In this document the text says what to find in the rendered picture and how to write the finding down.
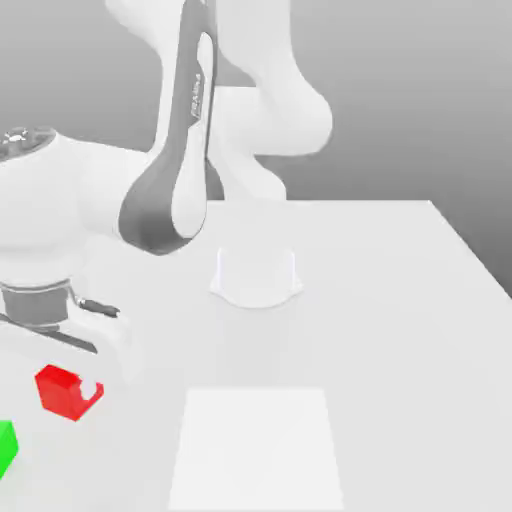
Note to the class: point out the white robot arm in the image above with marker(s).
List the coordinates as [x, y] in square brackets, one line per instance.
[100, 184]

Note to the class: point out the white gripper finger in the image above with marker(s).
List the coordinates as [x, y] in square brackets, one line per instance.
[88, 387]

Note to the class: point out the small red cube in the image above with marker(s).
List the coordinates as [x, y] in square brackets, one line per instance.
[60, 394]

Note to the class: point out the small green cube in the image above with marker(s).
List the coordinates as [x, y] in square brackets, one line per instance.
[6, 446]

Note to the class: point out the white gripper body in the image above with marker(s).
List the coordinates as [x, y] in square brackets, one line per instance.
[48, 348]

